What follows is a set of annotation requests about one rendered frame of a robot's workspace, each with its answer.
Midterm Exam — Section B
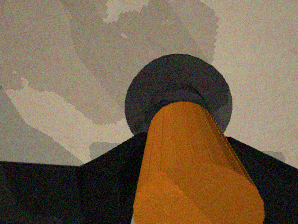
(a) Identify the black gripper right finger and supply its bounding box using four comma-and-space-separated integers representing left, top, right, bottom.
225, 136, 298, 224

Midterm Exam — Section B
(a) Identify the orange cylinder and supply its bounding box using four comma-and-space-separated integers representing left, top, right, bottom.
133, 102, 265, 224

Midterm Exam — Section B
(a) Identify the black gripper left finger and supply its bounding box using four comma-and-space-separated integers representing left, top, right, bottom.
0, 132, 147, 224

